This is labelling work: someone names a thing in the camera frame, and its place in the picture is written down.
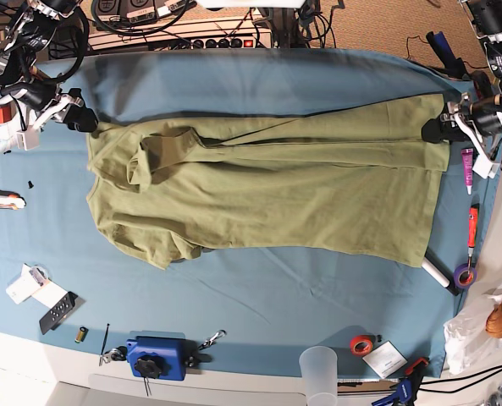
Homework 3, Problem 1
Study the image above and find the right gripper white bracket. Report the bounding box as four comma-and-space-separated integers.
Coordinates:
15, 88, 98, 151

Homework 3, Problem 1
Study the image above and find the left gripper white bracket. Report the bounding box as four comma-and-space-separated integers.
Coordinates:
421, 92, 499, 178

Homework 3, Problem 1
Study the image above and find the purple glue tube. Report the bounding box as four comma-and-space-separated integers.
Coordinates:
461, 148, 474, 195

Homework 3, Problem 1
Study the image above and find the red handled screwdriver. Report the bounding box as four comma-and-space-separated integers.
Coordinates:
467, 204, 479, 267

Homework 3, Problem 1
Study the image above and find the olive green t-shirt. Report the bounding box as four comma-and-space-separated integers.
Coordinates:
87, 94, 450, 269

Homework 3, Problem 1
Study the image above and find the black white marker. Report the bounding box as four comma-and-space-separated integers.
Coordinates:
422, 250, 460, 296

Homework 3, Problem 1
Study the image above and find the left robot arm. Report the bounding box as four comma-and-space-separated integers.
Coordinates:
422, 1, 502, 178

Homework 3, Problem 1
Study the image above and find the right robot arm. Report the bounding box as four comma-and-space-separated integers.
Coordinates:
0, 1, 98, 153

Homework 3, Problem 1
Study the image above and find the small red box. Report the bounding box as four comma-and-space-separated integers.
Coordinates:
0, 105, 14, 125

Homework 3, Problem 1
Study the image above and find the orange white utility knife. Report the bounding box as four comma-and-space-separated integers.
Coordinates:
0, 190, 26, 210

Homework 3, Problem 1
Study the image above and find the purple tape roll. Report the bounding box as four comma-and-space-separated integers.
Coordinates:
453, 264, 477, 289

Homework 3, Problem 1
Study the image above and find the blue table cloth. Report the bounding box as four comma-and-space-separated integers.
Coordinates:
0, 47, 502, 379

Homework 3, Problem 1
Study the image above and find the white power strip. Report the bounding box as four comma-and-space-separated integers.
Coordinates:
88, 16, 273, 52

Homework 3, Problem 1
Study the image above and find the white card packet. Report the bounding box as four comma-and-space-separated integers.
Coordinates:
5, 264, 68, 308

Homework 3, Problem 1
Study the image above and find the black remote control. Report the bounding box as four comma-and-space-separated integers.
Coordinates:
39, 292, 79, 335

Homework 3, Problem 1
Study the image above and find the black zip tie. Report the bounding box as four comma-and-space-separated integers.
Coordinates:
100, 323, 110, 359

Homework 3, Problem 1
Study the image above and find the small green battery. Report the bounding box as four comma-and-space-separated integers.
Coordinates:
74, 326, 88, 343

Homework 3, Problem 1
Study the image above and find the white plastic bag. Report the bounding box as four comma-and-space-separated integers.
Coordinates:
444, 283, 502, 375

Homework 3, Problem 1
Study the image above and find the red tape roll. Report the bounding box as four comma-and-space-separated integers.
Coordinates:
350, 335, 374, 357

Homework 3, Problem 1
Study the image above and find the white paper note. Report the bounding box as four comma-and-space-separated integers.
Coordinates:
363, 341, 407, 379

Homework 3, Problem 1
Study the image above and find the silver carabiner clip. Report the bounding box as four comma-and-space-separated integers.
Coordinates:
197, 330, 226, 351

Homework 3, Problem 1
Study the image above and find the translucent plastic cup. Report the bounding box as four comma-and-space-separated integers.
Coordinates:
299, 346, 338, 406

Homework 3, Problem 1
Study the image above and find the blue orange bar clamp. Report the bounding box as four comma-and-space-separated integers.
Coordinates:
371, 357, 429, 406

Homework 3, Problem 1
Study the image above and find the blue black clamp handle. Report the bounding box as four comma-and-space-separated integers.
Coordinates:
426, 31, 470, 80

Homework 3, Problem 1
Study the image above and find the blue clamp mount block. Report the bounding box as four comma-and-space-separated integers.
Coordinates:
126, 336, 186, 381

